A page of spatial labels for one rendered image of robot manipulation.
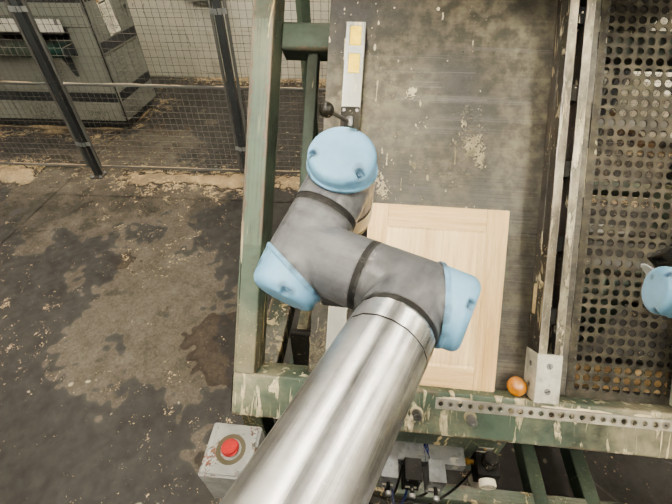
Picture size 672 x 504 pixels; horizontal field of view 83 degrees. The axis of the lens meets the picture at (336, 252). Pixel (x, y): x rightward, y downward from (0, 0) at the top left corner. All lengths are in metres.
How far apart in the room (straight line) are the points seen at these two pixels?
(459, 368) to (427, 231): 0.38
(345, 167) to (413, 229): 0.67
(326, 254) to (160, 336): 2.17
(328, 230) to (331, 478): 0.23
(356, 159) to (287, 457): 0.28
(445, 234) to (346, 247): 0.72
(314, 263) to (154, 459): 1.83
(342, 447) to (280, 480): 0.04
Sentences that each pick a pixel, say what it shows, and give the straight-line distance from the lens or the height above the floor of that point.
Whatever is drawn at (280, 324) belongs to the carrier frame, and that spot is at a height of 0.79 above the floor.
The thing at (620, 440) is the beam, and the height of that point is 0.85.
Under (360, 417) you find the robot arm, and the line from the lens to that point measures 0.26.
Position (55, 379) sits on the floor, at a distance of 2.60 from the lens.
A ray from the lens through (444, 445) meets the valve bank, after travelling 1.24.
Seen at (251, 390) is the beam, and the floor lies 0.88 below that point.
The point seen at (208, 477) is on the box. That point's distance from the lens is 1.03.
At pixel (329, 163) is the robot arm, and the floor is 1.67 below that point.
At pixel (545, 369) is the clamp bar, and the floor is 1.00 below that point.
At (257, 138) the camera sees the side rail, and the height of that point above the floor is 1.40.
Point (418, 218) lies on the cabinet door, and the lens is 1.05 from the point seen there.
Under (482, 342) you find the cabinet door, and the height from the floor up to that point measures 0.99.
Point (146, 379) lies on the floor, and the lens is 2.36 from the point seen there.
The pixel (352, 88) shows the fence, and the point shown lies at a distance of 1.09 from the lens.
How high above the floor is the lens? 1.87
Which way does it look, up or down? 43 degrees down
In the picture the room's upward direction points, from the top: straight up
